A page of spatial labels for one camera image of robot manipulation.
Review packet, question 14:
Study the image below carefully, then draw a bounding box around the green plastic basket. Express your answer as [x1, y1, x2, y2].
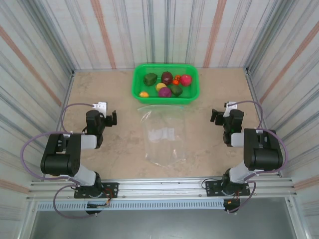
[131, 63, 201, 105]

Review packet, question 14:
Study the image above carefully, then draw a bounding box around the dark green toy avocado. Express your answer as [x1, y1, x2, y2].
[170, 85, 183, 97]

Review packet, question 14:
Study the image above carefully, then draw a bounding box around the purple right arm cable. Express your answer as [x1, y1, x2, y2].
[228, 100, 290, 215]

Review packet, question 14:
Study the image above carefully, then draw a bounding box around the black connector box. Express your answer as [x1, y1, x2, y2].
[223, 199, 241, 214]
[85, 203, 110, 215]

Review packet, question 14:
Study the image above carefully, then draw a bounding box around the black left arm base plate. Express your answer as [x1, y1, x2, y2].
[74, 182, 119, 199]

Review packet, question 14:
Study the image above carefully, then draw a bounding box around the black left connector box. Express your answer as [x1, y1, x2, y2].
[85, 203, 110, 215]

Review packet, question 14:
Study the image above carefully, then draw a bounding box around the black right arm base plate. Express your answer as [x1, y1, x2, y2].
[204, 179, 251, 197]

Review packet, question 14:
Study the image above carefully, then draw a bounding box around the pink red toy apple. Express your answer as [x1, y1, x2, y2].
[180, 74, 193, 87]

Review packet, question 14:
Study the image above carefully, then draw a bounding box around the dark red toy fruit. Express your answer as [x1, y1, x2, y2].
[161, 71, 173, 85]

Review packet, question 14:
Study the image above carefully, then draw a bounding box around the green toy pepper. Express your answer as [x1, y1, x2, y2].
[143, 73, 158, 87]

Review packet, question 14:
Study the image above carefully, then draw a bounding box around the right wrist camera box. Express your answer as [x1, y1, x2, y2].
[223, 101, 239, 117]

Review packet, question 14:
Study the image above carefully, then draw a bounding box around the black right connector box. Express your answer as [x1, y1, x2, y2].
[223, 199, 241, 214]

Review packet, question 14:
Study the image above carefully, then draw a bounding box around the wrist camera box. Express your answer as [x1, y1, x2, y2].
[92, 101, 108, 117]
[223, 101, 239, 117]

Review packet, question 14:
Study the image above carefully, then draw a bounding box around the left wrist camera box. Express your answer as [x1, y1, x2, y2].
[92, 101, 108, 117]

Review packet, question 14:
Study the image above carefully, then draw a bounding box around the white slotted cable duct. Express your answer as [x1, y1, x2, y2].
[36, 200, 241, 211]

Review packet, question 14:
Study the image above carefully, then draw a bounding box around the aluminium mounting rail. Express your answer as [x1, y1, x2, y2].
[26, 177, 299, 201]

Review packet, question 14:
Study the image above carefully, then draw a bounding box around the clear zip-top bag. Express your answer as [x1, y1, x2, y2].
[137, 104, 187, 168]

